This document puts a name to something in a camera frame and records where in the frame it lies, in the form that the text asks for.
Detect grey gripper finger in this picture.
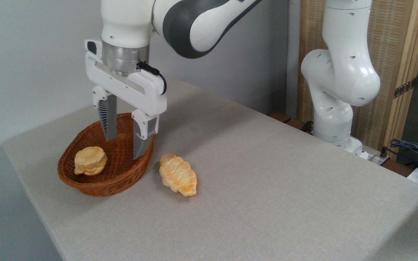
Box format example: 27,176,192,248
92,86,118,142
131,109,159,160

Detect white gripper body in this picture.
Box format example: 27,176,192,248
85,39,168,117

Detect round bread bun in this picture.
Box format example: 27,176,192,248
74,146,108,177

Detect brown wicker basket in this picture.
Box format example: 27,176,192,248
57,112,155,198

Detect long twisted bread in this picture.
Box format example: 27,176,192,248
159,153,198,198

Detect wooden folding screen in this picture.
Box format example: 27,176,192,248
296,0,418,160

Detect black screen hinge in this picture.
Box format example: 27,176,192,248
393,76,417,99

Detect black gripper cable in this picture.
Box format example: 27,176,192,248
136,61,168,96

